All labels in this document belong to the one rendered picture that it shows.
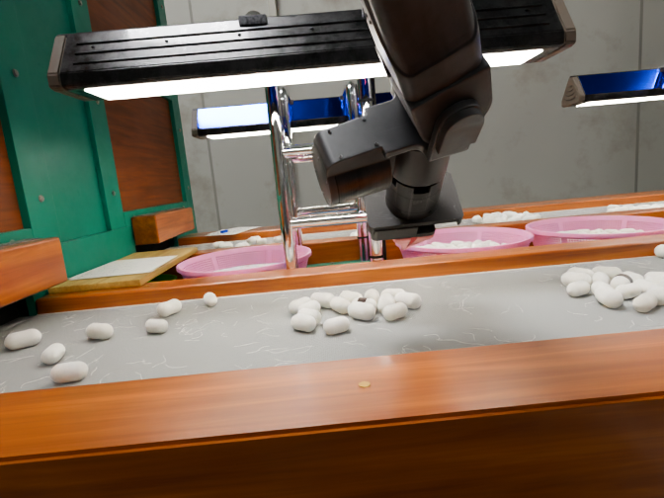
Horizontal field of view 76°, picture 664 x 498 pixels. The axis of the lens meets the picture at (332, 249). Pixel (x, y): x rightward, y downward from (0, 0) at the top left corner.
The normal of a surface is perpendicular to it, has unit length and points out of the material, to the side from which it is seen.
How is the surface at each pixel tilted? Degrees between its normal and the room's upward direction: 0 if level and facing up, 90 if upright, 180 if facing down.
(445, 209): 50
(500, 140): 90
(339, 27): 58
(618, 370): 0
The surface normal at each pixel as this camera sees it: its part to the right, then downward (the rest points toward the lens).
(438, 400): -0.09, -0.98
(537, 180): -0.05, 0.18
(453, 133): 0.33, 0.86
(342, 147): -0.10, -0.39
